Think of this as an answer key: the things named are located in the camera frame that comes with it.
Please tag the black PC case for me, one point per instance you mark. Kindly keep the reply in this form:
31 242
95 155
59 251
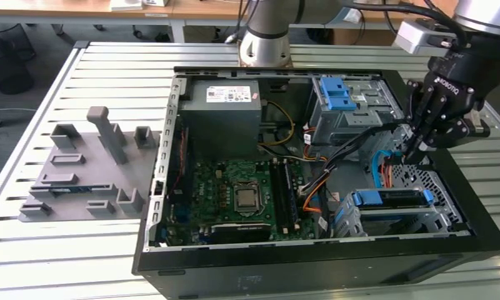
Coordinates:
275 268

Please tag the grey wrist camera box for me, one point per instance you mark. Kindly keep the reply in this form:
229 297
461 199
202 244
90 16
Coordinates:
417 36

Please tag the silver CPU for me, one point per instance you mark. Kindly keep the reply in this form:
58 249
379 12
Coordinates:
247 198

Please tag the black mesh waste bin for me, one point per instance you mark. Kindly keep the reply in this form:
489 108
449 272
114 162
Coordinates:
8 62

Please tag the grey power supply unit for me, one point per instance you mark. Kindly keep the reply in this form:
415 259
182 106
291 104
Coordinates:
221 131

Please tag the hard disk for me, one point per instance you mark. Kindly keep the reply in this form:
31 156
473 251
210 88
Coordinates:
401 200

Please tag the grey parts rack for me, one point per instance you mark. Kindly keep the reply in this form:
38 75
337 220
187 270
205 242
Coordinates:
91 175

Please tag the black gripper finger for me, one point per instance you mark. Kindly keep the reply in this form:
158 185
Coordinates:
458 134
417 131

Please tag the CPU socket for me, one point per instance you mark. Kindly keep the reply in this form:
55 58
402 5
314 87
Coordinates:
249 184

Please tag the spare RAM stick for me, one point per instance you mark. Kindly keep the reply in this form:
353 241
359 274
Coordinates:
83 189

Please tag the green motherboard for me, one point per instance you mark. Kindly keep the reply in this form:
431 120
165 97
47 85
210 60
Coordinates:
250 168

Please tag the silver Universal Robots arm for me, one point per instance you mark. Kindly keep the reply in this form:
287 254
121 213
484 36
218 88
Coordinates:
263 47

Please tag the black RAM slot pair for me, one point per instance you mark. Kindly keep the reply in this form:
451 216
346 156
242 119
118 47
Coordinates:
277 193

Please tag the grey optical drive cage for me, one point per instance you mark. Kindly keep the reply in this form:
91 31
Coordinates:
358 122

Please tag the wooden desk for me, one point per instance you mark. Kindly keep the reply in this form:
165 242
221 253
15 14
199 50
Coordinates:
67 12

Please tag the silver disk bay cage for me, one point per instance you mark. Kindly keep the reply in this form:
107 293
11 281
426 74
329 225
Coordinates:
401 214

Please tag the white box with blue print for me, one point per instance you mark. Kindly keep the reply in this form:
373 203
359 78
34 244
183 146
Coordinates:
155 2

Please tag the blue plastic drive latch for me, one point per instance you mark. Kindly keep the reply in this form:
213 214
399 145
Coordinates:
338 93

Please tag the black graphics card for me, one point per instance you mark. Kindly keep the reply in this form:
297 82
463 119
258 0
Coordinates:
239 232

